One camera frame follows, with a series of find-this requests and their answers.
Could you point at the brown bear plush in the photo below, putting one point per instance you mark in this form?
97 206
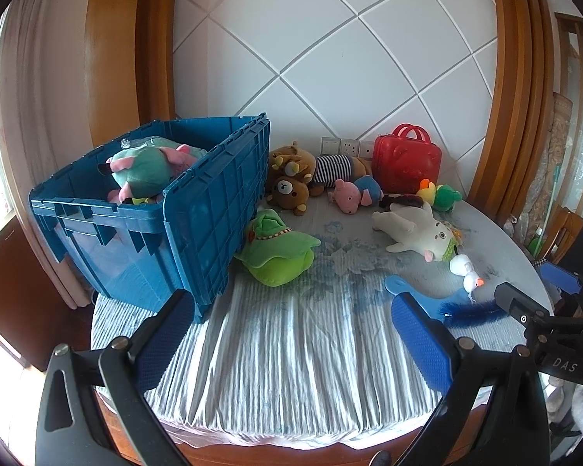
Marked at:
286 191

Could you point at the striped shirt plush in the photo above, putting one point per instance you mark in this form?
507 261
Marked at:
337 167

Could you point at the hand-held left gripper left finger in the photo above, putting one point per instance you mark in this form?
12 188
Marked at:
160 340

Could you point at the blue feather toy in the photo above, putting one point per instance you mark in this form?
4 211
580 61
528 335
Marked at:
471 313

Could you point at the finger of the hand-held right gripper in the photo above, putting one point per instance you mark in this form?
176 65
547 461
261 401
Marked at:
520 306
561 276

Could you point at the dark brown plush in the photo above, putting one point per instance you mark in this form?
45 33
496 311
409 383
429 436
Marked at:
401 201

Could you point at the dark wooden chair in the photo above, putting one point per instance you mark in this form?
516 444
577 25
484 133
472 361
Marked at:
575 238

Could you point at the dark wooden cabinet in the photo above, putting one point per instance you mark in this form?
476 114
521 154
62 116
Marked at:
14 301

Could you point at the blue plastic brush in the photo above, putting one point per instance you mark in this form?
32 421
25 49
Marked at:
418 296

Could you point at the green plush toy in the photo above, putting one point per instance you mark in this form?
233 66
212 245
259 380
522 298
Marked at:
277 252

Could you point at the striped grey tablecloth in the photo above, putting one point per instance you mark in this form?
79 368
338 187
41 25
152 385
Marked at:
296 349

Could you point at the pink pig plush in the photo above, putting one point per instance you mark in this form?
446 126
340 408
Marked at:
350 194

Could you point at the wooden door frame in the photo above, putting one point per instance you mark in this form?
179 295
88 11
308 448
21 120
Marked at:
515 82
126 48

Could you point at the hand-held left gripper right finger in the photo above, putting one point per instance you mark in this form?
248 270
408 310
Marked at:
418 340

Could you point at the white wall outlet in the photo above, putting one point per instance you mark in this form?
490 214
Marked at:
329 145
349 147
366 149

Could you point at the white goose plush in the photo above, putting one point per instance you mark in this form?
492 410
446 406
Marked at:
464 272

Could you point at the blue plastic crate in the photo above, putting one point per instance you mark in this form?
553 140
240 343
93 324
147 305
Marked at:
209 223

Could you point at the red toy suitcase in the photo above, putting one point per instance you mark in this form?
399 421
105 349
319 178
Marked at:
405 162

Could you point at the green and yellow plush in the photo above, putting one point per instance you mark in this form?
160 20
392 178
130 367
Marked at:
442 196

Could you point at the white plush animal toy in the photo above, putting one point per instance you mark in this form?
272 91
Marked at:
418 233

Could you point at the teal plush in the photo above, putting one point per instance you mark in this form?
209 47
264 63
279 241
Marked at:
145 165

